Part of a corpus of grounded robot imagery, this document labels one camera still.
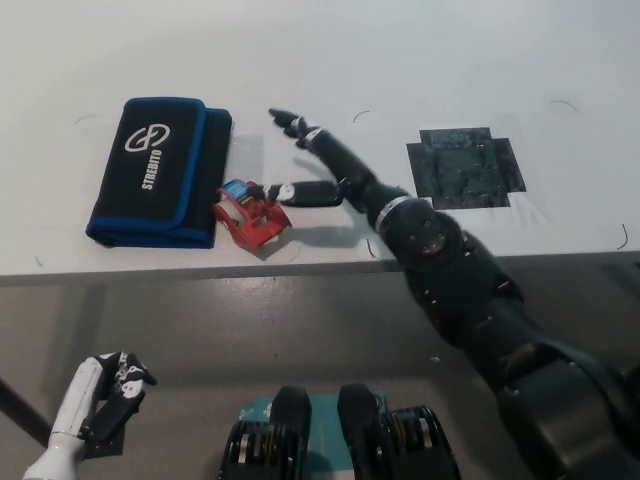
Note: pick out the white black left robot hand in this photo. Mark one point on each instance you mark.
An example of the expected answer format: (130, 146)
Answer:
(80, 395)

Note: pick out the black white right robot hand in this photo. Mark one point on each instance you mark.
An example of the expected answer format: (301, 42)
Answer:
(345, 160)

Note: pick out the red tape dispenser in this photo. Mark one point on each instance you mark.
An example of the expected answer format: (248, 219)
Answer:
(250, 220)

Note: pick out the black tape patch on table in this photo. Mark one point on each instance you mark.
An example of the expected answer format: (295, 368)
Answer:
(465, 167)

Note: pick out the black blue notebook case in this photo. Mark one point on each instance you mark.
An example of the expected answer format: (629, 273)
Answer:
(155, 175)

